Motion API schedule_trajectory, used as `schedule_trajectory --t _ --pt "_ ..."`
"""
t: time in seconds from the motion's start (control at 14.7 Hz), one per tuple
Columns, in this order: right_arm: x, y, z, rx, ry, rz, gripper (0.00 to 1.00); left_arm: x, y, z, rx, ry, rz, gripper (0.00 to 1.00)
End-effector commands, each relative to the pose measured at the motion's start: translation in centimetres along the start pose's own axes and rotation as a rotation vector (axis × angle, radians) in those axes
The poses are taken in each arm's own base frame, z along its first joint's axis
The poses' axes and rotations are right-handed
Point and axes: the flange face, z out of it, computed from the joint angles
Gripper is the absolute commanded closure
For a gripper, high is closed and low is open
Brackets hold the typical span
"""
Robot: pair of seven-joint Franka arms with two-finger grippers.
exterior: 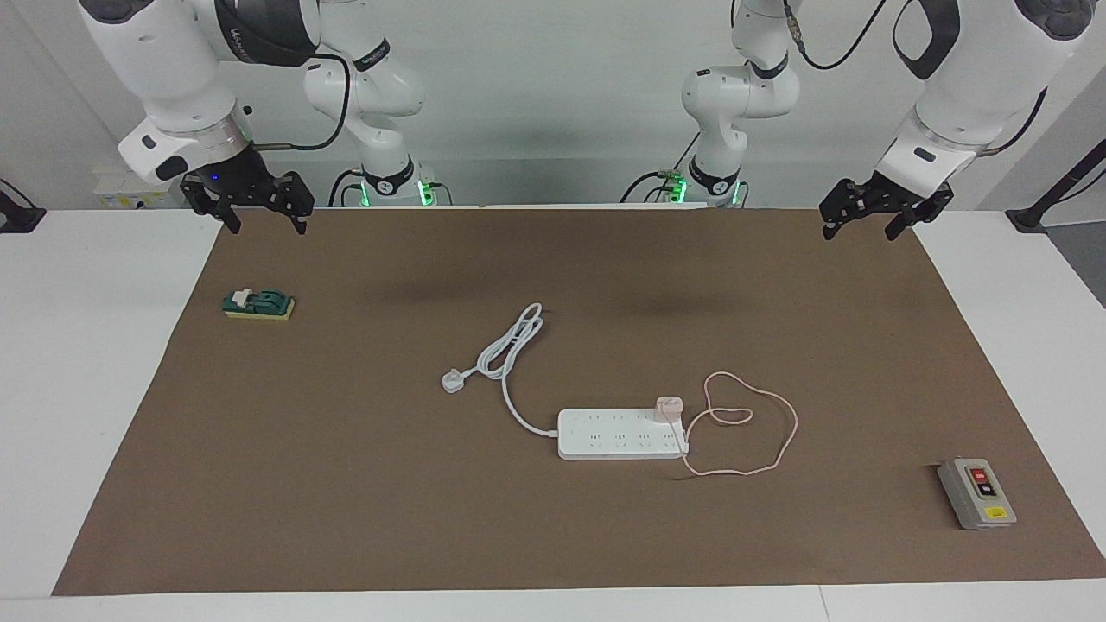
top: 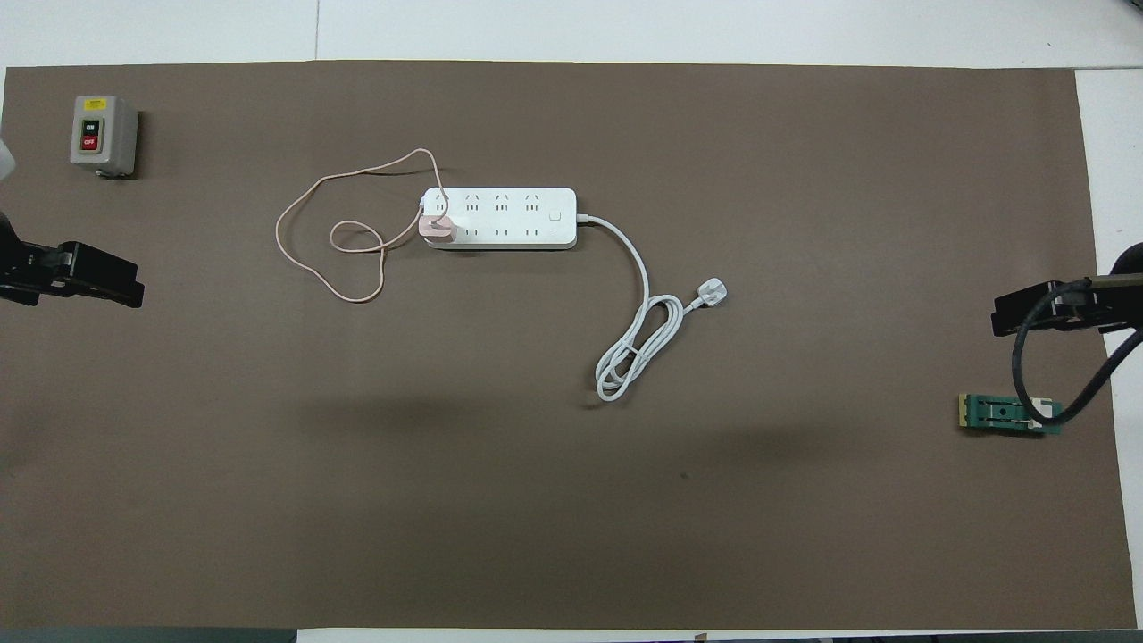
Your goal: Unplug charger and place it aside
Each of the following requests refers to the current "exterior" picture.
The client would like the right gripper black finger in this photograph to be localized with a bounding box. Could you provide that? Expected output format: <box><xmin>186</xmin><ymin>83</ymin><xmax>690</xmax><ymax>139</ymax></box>
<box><xmin>181</xmin><ymin>183</ymin><xmax>242</xmax><ymax>235</ymax></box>
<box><xmin>270</xmin><ymin>171</ymin><xmax>315</xmax><ymax>236</ymax></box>

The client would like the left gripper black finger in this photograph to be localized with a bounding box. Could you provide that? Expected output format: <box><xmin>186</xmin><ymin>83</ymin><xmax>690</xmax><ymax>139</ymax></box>
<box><xmin>883</xmin><ymin>183</ymin><xmax>956</xmax><ymax>242</ymax></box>
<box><xmin>818</xmin><ymin>178</ymin><xmax>868</xmax><ymax>241</ymax></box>

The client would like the white power strip with cord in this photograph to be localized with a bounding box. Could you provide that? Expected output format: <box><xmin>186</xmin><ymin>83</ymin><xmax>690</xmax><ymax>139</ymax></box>
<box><xmin>442</xmin><ymin>302</ymin><xmax>690</xmax><ymax>461</ymax></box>

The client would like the black clamp stand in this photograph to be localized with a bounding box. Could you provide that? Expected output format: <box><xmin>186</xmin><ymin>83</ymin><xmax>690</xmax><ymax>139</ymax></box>
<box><xmin>0</xmin><ymin>179</ymin><xmax>47</xmax><ymax>235</ymax></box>
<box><xmin>1006</xmin><ymin>138</ymin><xmax>1106</xmax><ymax>235</ymax></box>

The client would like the brown paper table mat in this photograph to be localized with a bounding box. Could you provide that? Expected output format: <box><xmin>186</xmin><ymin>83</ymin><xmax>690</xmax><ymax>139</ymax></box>
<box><xmin>52</xmin><ymin>207</ymin><xmax>1106</xmax><ymax>598</ymax></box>

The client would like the black base cable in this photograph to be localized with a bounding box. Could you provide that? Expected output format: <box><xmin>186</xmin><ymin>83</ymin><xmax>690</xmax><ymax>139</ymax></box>
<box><xmin>327</xmin><ymin>168</ymin><xmax>367</xmax><ymax>209</ymax></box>
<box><xmin>620</xmin><ymin>130</ymin><xmax>703</xmax><ymax>206</ymax></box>

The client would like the white wall socket box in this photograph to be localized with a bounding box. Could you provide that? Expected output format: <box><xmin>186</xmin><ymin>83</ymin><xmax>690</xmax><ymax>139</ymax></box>
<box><xmin>93</xmin><ymin>168</ymin><xmax>188</xmax><ymax>210</ymax></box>

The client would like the green knife switch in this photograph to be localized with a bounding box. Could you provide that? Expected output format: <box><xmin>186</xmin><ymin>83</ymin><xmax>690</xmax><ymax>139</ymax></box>
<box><xmin>222</xmin><ymin>287</ymin><xmax>297</xmax><ymax>323</ymax></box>

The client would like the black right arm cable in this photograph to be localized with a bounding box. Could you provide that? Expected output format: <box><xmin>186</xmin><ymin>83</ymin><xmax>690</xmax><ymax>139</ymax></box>
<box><xmin>257</xmin><ymin>54</ymin><xmax>354</xmax><ymax>154</ymax></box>

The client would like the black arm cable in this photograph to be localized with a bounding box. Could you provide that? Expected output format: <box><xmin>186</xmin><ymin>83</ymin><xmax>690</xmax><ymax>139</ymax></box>
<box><xmin>257</xmin><ymin>54</ymin><xmax>354</xmax><ymax>154</ymax></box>
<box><xmin>782</xmin><ymin>0</ymin><xmax>1049</xmax><ymax>159</ymax></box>

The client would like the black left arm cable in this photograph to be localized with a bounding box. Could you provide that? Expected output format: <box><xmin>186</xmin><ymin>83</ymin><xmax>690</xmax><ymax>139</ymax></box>
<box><xmin>782</xmin><ymin>0</ymin><xmax>1049</xmax><ymax>159</ymax></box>

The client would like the pink charging cable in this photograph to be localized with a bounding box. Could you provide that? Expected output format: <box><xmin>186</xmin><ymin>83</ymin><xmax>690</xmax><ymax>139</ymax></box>
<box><xmin>678</xmin><ymin>371</ymin><xmax>799</xmax><ymax>479</ymax></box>

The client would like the grey push-button switch box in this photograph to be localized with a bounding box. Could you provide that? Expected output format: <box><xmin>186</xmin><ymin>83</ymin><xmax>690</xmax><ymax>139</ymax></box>
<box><xmin>937</xmin><ymin>457</ymin><xmax>1019</xmax><ymax>531</ymax></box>

